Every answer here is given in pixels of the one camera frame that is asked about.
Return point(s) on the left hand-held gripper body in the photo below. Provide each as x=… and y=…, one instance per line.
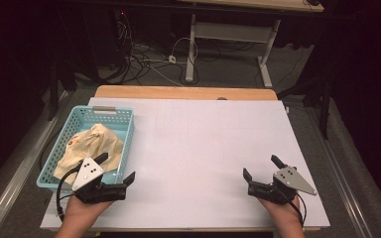
x=94, y=188

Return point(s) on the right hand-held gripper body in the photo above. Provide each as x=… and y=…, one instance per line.
x=279, y=186

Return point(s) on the cream cloth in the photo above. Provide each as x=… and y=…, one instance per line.
x=89, y=148

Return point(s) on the light blue plastic basket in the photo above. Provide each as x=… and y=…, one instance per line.
x=86, y=148

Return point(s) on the person's left hand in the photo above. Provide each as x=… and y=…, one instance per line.
x=84, y=209

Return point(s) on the person's right hand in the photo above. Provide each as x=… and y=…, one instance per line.
x=283, y=211

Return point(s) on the white paper sheet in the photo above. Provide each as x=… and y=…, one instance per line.
x=191, y=162

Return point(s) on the wooden table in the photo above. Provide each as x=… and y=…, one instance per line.
x=185, y=93

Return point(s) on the white power adapter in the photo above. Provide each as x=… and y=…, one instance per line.
x=172, y=59

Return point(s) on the white metal desk frame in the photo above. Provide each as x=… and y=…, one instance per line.
x=231, y=43

